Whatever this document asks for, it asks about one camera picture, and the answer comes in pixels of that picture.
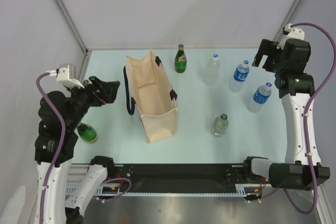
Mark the beige canvas tote bag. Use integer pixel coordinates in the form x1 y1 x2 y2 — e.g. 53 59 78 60
123 50 178 143

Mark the white slotted cable duct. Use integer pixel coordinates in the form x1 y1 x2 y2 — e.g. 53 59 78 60
64 184 272 196

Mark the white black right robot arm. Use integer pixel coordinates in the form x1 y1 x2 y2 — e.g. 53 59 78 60
242 38 330 191

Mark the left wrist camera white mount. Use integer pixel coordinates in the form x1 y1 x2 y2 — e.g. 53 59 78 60
56 63 84 89

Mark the clear glass bottle green cap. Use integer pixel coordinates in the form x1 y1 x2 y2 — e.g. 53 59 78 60
212 114 229 137

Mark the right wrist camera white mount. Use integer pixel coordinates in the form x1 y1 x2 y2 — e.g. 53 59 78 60
277 23 305 50

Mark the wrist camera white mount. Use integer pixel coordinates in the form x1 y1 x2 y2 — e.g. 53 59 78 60
277 23 305 50
56 63 84 89

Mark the green bottle front left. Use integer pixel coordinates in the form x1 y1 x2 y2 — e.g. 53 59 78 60
77 123 98 143

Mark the blue label bottle right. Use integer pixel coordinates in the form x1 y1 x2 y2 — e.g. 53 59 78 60
247 82 272 113

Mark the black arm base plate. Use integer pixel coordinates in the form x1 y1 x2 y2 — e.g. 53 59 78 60
107 164 268 193

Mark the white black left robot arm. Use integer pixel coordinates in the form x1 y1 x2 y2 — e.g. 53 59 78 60
34 72 120 223

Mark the green Perrier bottle back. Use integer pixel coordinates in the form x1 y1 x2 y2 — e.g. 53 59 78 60
174 44 187 73

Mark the aluminium corner post left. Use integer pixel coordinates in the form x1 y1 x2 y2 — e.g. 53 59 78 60
38 0 89 54

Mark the aluminium corner post right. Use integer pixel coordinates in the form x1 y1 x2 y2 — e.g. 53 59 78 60
273 0 302 41

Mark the blue label water bottle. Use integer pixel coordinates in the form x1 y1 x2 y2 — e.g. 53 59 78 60
229 60 249 92

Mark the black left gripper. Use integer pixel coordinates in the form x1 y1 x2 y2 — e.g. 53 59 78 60
66 74 120 128

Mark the clear unlabelled plastic water bottle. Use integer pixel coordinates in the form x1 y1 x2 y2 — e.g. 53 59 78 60
204 54 220 86

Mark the aluminium corner post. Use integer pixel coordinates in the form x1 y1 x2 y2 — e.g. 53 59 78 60
273 0 302 41
38 0 89 54

